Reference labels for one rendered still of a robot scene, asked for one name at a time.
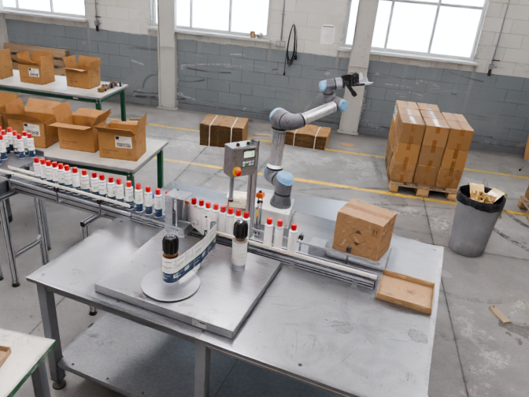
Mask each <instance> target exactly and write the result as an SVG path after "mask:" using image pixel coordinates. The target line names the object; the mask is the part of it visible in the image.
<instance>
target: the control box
mask: <svg viewBox="0 0 529 397"><path fill-rule="evenodd" d="M247 141H249V140H247ZM247 141H241V142H235V143H225V147H224V173H225V174H226V175H227V176H229V177H230V178H235V177H238V176H236V175H235V171H236V170H240V171H241V172H242V174H241V175H240V176H247V175H251V174H254V173H255V162H254V165H252V166H247V167H242V162H243V161H249V160H253V159H255V161H256V151H257V147H256V145H254V144H250V145H249V146H247V145H246V142H247ZM236 143H240V147H236ZM254 148H255V158H246V159H243V151H244V150H249V149H254Z"/></svg>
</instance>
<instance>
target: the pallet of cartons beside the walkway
mask: <svg viewBox="0 0 529 397"><path fill-rule="evenodd" d="M473 134H474V130H473V129H472V127H471V126H470V125H469V124H468V122H467V121H466V119H465V118H464V116H463V115H462V114H456V113H443V112H442V113H440V111H439V108H438V106H437V105H432V104H427V103H419V102H418V103H417V104H416V103H415V102H407V101H398V100H396V103H395V107H394V115H393V117H392V121H391V125H390V132H389V136H388V140H387V148H386V153H385V166H386V171H387V181H388V184H389V192H393V193H398V186H401V187H411V188H414V191H415V193H416V196H420V197H426V198H427V197H428V194H429V191H440V192H444V194H445V196H446V200H449V201H454V202H455V199H456V196H457V187H458V185H459V183H460V180H461V175H462V172H463V171H464V166H465V162H466V159H467V156H468V151H469V148H470V145H471V142H472V137H473Z"/></svg>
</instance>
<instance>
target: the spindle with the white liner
mask: <svg viewBox="0 0 529 397"><path fill-rule="evenodd" d="M248 227H249V226H248V222H247V221H245V220H243V219H241V220H237V221H236V222H235V223H234V230H233V235H234V238H233V239H232V255H231V268H232V269H233V270H235V271H243V270H244V269H246V254H247V242H248V239H247V236H248Z"/></svg>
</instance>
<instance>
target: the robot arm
mask: <svg viewBox="0 0 529 397"><path fill-rule="evenodd" d="M372 83H373V82H368V79H367V77H366V76H364V78H363V76H362V73H360V74H357V72H354V73H353V72H350V73H349V74H347V75H341V78H335V79H330V80H322V81H320V82H319V88H320V92H323V97H324V104H323V105H322V106H319V107H316V108H315V109H311V110H309V111H307V112H304V113H297V114H292V113H289V112H288V111H286V110H285V109H282V108H276V109H274V110H273V111H272V112H271V114H270V117H269V119H270V121H271V122H272V130H273V136H272V148H271V154H270V161H269V163H268V164H267V166H266V167H265V168H264V171H263V176H264V178H265V179H266V180H267V181H268V182H269V183H270V184H272V185H273V186H274V187H275V190H274V194H273V196H272V197H271V199H270V205H271V206H273V207H275V208H277V209H281V210H286V209H289V208H290V207H291V200H290V193H291V189H292V185H293V182H294V177H293V175H292V174H291V173H288V172H287V171H283V165H282V159H283V148H284V141H285V135H286V132H287V131H293V130H296V129H299V128H303V127H305V126H306V124H308V123H310V122H312V121H315V120H318V119H320V118H321V117H325V116H327V115H329V114H331V113H334V112H336V111H339V110H340V111H346V110H347V108H348V106H349V104H348V102H347V101H346V100H345V99H342V98H339V97H337V96H335V95H334V90H337V89H342V88H344V87H345V85H346V87H347V88H348V89H349V91H350V93H351V95H352V96H353V97H356V96H357V93H356V91H354V90H353V88H352V86H353V87H355V86H364V85H369V84H372Z"/></svg>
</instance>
